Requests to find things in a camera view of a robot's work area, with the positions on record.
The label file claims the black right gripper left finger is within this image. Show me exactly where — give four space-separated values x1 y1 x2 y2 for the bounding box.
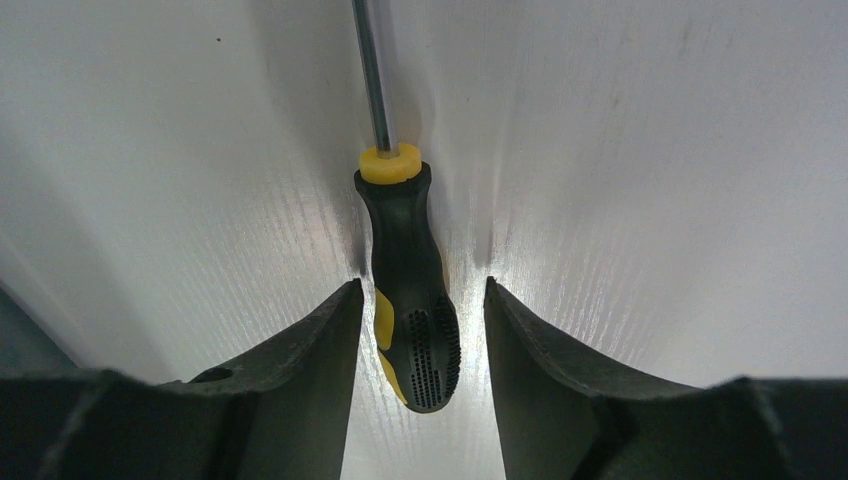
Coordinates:
1 280 364 479

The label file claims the black yellow handled screwdriver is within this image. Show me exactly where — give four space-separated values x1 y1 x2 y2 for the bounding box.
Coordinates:
352 1 461 414

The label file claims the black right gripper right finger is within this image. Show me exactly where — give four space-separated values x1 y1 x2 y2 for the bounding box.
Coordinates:
484 279 847 479

